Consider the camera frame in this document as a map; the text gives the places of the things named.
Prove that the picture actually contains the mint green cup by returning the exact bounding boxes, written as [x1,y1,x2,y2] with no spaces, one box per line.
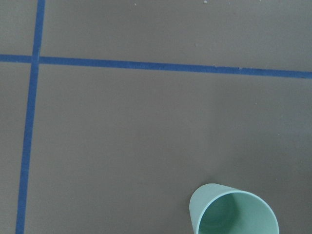
[189,183,280,234]

